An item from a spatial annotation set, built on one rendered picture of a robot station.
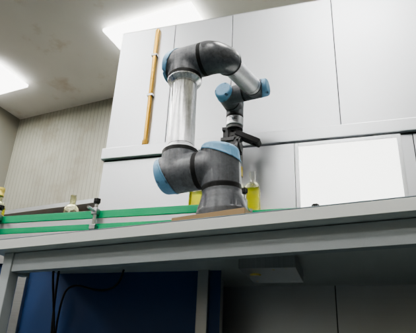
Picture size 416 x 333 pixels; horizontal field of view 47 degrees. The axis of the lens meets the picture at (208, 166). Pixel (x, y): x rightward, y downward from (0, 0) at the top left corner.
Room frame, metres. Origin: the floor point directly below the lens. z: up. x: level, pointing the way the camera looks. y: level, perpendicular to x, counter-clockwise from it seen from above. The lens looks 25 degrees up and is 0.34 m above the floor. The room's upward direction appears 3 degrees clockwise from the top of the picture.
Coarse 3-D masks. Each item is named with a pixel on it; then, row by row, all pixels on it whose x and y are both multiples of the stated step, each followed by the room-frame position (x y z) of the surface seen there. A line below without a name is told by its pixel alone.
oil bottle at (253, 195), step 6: (246, 186) 1.74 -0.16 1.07; (252, 186) 1.74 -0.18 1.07; (258, 186) 1.74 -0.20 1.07; (252, 192) 1.74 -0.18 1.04; (258, 192) 1.73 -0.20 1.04; (246, 198) 1.74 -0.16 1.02; (252, 198) 1.73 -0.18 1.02; (258, 198) 1.73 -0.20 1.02; (252, 204) 1.73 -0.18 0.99; (258, 204) 1.73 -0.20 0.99
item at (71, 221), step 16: (144, 208) 1.75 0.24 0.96; (160, 208) 1.73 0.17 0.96; (176, 208) 1.71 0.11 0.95; (192, 208) 1.69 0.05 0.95; (0, 224) 1.96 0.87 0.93; (16, 224) 1.93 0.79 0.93; (32, 224) 1.91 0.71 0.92; (48, 224) 1.89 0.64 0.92; (64, 224) 1.86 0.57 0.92; (80, 224) 1.84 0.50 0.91; (96, 224) 1.81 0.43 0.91; (112, 224) 1.79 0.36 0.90; (128, 224) 1.77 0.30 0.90
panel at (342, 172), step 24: (336, 144) 1.78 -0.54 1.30; (360, 144) 1.75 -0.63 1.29; (384, 144) 1.72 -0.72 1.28; (312, 168) 1.81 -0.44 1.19; (336, 168) 1.78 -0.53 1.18; (360, 168) 1.76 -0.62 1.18; (384, 168) 1.73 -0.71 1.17; (312, 192) 1.81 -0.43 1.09; (336, 192) 1.79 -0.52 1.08; (360, 192) 1.76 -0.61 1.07; (384, 192) 1.73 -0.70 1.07
